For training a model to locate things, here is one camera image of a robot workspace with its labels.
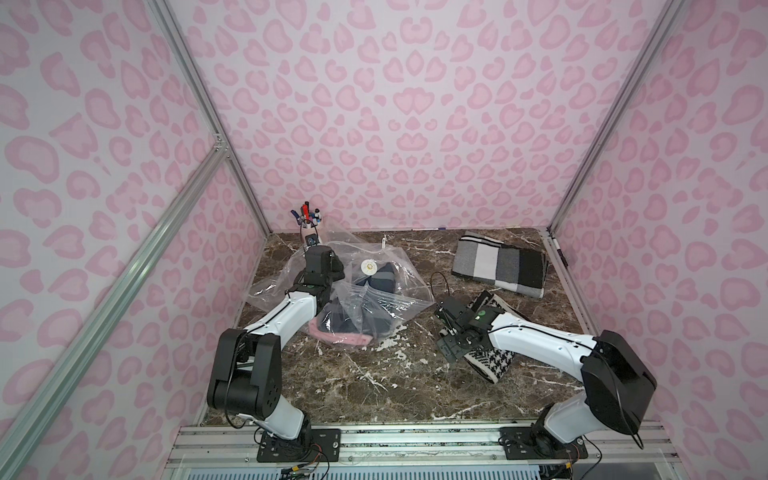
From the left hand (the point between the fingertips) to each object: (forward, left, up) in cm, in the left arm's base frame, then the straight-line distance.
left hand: (330, 256), depth 92 cm
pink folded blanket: (-22, -7, -12) cm, 26 cm away
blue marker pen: (+19, +14, -1) cm, 24 cm away
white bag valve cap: (-1, -12, -4) cm, 12 cm away
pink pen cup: (+20, +13, -10) cm, 26 cm away
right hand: (-22, -38, -12) cm, 45 cm away
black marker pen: (+22, +8, -4) cm, 24 cm away
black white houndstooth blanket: (-29, -46, -11) cm, 55 cm away
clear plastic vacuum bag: (-9, -26, -5) cm, 28 cm away
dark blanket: (-18, -13, 0) cm, 22 cm away
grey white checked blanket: (+4, -63, -13) cm, 65 cm away
